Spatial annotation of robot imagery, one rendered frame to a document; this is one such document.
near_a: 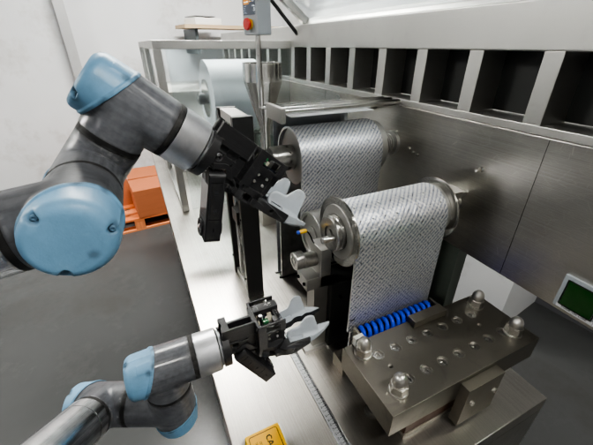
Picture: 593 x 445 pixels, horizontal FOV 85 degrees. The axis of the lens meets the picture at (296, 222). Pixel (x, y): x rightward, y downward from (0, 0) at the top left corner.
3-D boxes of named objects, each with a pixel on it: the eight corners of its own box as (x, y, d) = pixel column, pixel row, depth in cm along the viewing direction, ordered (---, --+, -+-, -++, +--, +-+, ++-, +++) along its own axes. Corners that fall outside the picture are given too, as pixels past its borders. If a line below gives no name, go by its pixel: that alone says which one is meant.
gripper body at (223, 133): (292, 170, 49) (227, 123, 42) (260, 216, 50) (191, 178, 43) (273, 156, 55) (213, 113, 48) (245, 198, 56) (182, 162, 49)
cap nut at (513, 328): (499, 329, 72) (505, 314, 70) (509, 324, 74) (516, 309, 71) (514, 341, 69) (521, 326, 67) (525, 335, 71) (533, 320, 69)
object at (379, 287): (346, 331, 73) (353, 264, 64) (425, 300, 82) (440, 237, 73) (348, 332, 73) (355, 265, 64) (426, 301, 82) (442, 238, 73)
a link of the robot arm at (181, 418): (148, 401, 66) (136, 365, 60) (204, 401, 66) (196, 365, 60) (131, 443, 59) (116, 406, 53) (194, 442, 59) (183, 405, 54)
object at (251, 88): (249, 216, 148) (238, 79, 120) (277, 210, 153) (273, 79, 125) (259, 230, 136) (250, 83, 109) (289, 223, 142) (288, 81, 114)
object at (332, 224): (319, 210, 67) (338, 222, 61) (327, 208, 68) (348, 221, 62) (319, 243, 70) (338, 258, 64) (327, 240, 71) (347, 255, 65)
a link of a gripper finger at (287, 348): (312, 343, 60) (266, 354, 58) (312, 349, 61) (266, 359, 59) (305, 324, 64) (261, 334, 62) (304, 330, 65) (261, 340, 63)
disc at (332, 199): (319, 245, 76) (320, 185, 69) (320, 244, 76) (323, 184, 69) (354, 281, 64) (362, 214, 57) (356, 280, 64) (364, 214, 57)
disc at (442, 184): (404, 222, 86) (414, 168, 78) (405, 222, 86) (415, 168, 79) (448, 250, 74) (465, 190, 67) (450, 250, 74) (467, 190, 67)
